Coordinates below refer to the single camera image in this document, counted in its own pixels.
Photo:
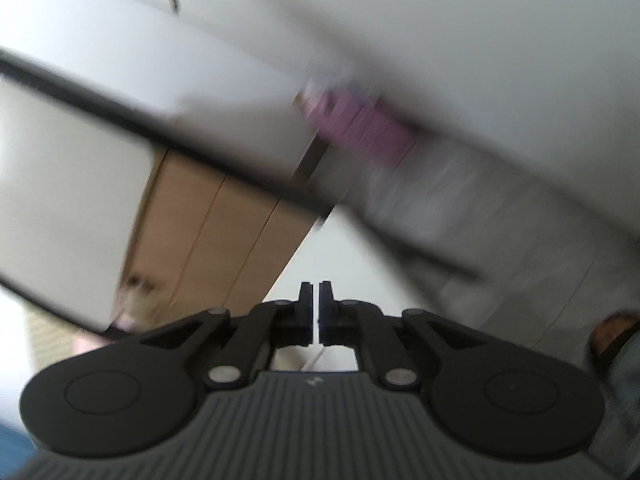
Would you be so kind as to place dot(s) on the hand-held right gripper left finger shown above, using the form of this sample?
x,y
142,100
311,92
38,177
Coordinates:
x,y
306,320

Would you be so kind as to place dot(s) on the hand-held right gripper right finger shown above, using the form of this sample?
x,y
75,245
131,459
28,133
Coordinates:
x,y
326,320

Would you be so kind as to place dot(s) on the wooden drawer cabinet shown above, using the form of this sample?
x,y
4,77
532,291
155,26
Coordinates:
x,y
225,240

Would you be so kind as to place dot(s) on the pink cardboard box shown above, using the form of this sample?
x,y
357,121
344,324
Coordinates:
x,y
360,125

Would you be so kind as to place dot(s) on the person's grey trousers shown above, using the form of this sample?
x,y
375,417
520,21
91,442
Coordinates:
x,y
625,410

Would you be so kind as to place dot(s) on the white chair with black frame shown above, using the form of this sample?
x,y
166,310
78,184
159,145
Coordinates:
x,y
75,185

